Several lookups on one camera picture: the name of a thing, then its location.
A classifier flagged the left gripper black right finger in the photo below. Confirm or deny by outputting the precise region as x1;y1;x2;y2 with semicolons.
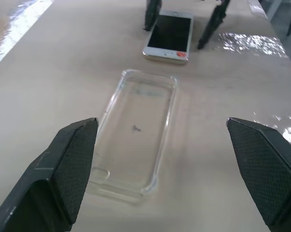
226;117;291;232

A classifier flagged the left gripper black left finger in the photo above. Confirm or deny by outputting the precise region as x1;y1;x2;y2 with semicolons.
0;117;99;232

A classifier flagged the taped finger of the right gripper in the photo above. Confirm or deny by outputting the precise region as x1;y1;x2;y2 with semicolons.
143;0;162;32
197;0;232;50

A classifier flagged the white gold smartphone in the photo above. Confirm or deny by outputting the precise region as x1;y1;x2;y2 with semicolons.
142;10;194;66

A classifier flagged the clear plastic phone case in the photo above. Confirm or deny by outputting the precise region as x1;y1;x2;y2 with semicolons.
86;69;179;205

